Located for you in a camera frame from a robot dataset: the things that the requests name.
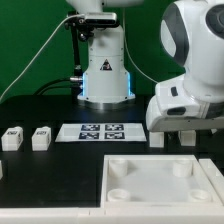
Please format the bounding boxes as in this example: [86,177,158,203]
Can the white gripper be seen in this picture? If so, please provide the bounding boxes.
[146,75,224,132]

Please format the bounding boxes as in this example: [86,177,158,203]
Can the white square tabletop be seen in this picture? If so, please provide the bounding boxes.
[100,155,224,208]

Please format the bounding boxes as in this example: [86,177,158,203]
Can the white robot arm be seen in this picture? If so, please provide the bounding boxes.
[66,0,224,132]

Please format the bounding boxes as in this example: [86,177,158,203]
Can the white marker sheet with tags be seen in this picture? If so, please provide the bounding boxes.
[56,123,146,142]

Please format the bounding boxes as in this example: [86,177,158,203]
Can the white part at left edge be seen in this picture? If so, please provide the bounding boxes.
[0,160,3,180]

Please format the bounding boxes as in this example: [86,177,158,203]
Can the black camera on stand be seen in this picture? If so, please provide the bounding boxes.
[64,11,119,102]

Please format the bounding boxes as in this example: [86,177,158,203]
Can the black cable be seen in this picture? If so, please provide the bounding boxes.
[34,77,83,96]

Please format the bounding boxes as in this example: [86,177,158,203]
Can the white cable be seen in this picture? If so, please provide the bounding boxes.
[0,14,84,104]

